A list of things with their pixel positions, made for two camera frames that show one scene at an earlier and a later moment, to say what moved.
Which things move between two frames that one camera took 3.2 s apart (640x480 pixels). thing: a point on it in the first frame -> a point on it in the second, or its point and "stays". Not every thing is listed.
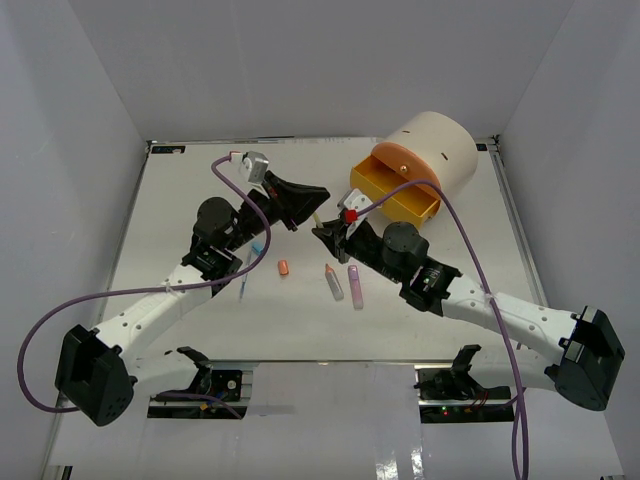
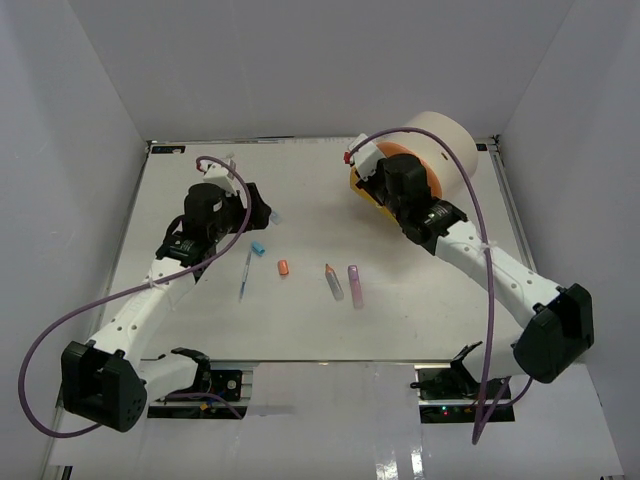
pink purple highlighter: (356, 287) stays
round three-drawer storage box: (433, 146) stays
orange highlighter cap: (283, 266) stays
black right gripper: (334, 235) -> (368, 185)
